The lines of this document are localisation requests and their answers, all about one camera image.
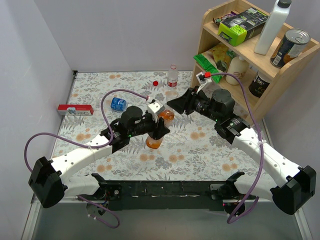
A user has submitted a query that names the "clear jar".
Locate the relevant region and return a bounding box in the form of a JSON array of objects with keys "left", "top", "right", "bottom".
[{"left": 165, "top": 90, "right": 179, "bottom": 103}]

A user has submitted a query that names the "black jar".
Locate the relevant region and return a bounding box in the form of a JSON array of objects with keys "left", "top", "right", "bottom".
[{"left": 248, "top": 71, "right": 271, "bottom": 98}]

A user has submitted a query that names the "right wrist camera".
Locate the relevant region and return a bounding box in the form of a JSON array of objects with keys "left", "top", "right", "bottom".
[{"left": 196, "top": 71, "right": 212, "bottom": 94}]

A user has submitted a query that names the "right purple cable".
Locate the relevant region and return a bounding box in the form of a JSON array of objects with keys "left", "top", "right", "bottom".
[{"left": 208, "top": 72, "right": 265, "bottom": 225}]

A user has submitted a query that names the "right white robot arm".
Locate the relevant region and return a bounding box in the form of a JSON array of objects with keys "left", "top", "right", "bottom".
[{"left": 167, "top": 88, "right": 317, "bottom": 215}]

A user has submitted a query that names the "orange juice bottle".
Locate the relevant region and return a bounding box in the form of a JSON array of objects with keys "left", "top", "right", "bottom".
[{"left": 146, "top": 108, "right": 175, "bottom": 149}]

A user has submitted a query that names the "snack packet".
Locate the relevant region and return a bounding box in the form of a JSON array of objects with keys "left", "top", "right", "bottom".
[{"left": 212, "top": 11, "right": 237, "bottom": 26}]

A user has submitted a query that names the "wooden shelf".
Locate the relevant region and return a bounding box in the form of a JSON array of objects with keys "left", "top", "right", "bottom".
[{"left": 197, "top": 0, "right": 320, "bottom": 121}]

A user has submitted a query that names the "red label water bottle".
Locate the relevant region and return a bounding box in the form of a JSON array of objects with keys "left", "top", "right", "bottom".
[{"left": 167, "top": 64, "right": 179, "bottom": 88}]

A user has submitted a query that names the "green chip bag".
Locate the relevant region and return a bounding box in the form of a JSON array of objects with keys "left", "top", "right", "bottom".
[{"left": 193, "top": 42, "right": 237, "bottom": 74}]

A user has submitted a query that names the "blue label water bottle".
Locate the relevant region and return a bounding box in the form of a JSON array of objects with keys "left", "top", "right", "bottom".
[{"left": 97, "top": 95, "right": 129, "bottom": 113}]

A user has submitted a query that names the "black base frame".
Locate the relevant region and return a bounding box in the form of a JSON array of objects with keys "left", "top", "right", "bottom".
[{"left": 81, "top": 171, "right": 244, "bottom": 213}]

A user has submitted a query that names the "tin can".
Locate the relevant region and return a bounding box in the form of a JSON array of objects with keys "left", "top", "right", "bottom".
[{"left": 270, "top": 28, "right": 311, "bottom": 68}]

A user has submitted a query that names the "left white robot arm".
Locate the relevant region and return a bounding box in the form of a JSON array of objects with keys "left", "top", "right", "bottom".
[{"left": 28, "top": 101, "right": 170, "bottom": 208}]

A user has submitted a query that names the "green black box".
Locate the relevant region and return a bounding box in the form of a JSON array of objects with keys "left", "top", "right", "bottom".
[{"left": 218, "top": 7, "right": 268, "bottom": 47}]

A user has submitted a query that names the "cream round bottle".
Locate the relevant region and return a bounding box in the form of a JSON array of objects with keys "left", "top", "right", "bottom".
[{"left": 225, "top": 56, "right": 250, "bottom": 85}]

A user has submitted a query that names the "white tall bottle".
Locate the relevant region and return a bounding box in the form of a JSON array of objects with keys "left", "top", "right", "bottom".
[{"left": 254, "top": 0, "right": 292, "bottom": 55}]

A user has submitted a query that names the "red toothpaste box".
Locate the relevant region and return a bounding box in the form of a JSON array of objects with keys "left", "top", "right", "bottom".
[{"left": 57, "top": 104, "right": 94, "bottom": 116}]

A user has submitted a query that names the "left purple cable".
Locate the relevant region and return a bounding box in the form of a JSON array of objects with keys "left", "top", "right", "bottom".
[{"left": 24, "top": 89, "right": 151, "bottom": 229}]

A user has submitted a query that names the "purple cable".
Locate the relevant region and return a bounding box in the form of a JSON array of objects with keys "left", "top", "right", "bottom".
[
  {"left": 24, "top": 89, "right": 151, "bottom": 229},
  {"left": 208, "top": 72, "right": 265, "bottom": 225}
]

